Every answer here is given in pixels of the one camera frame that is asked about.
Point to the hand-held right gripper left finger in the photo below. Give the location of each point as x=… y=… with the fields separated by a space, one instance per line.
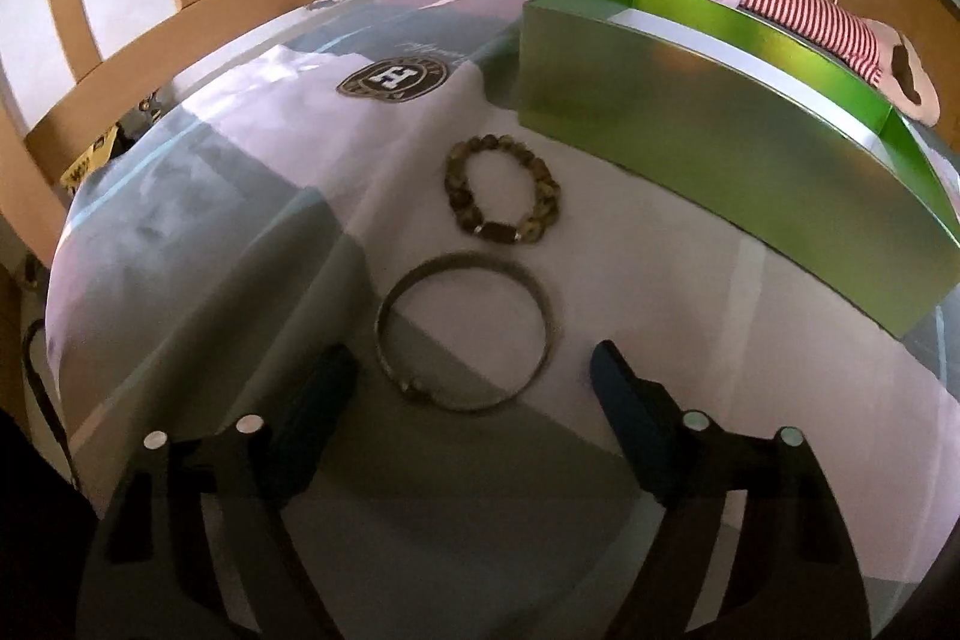
x=319 y=419

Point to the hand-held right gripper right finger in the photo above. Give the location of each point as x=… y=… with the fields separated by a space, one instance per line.
x=626 y=415

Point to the dark metal bangle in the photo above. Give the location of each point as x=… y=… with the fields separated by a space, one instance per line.
x=386 y=340

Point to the green cardboard box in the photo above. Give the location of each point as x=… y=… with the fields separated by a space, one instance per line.
x=712 y=160

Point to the plaid bed sheet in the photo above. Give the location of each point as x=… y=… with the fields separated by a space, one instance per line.
x=247 y=220

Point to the yellow black object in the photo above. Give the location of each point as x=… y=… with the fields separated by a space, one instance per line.
x=90 y=160

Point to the striped plush toy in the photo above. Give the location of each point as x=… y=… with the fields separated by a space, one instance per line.
x=817 y=21

